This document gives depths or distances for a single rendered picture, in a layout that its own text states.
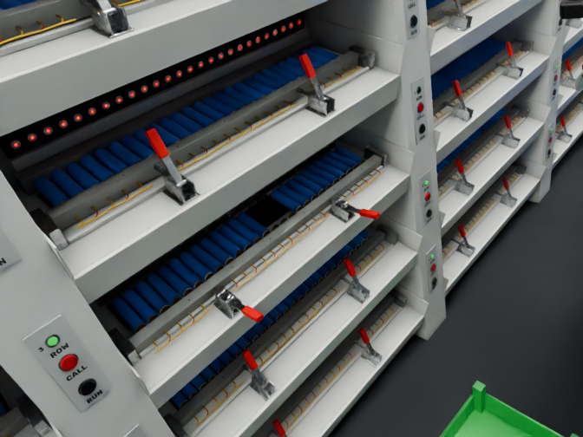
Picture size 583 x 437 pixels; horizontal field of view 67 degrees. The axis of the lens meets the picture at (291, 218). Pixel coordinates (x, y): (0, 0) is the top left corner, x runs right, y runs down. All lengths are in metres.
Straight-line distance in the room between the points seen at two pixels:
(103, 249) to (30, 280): 0.08
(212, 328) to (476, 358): 0.72
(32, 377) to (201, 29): 0.41
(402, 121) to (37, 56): 0.60
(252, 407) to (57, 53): 0.59
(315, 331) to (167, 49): 0.57
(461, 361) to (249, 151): 0.77
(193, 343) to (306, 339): 0.27
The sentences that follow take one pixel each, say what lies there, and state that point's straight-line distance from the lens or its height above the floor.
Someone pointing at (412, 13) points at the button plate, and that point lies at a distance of 0.85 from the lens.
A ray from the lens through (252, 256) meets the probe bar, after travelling 0.70.
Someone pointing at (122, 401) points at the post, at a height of 0.51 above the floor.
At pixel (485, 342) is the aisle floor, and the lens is 1.22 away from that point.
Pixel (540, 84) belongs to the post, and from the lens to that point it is 1.52.
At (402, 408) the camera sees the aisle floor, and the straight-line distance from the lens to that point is 1.11.
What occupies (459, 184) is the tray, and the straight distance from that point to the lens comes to 1.19.
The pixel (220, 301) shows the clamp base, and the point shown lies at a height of 0.52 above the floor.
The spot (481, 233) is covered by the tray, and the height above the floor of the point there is 0.10.
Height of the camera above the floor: 0.93
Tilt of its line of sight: 32 degrees down
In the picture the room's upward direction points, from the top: 16 degrees counter-clockwise
